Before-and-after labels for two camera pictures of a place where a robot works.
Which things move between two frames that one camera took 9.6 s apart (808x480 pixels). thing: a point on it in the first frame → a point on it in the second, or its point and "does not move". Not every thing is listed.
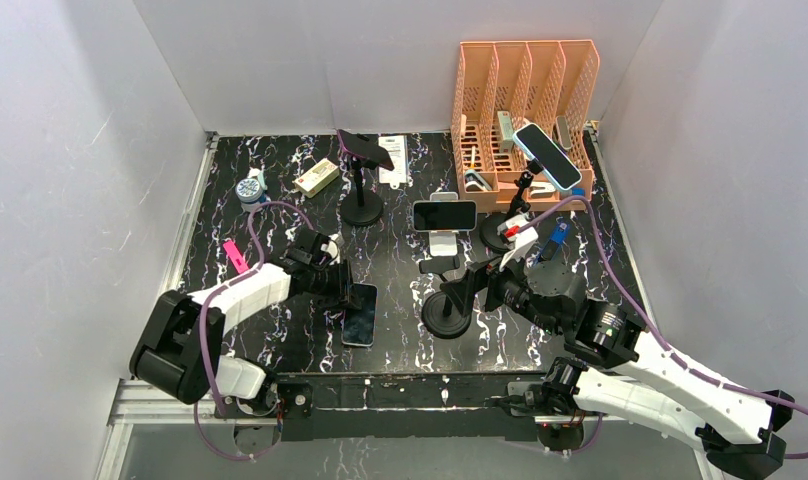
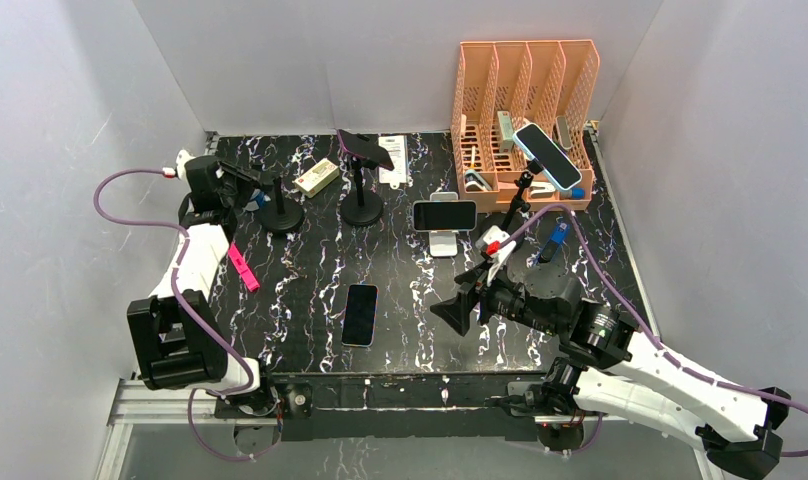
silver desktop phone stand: [443, 243] does not move
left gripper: [343, 294] → [248, 181]
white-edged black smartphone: [358, 325] does not move
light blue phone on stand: [555, 162] does not move
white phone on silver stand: [445, 216] does not move
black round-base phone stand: [440, 316] → [281, 216]
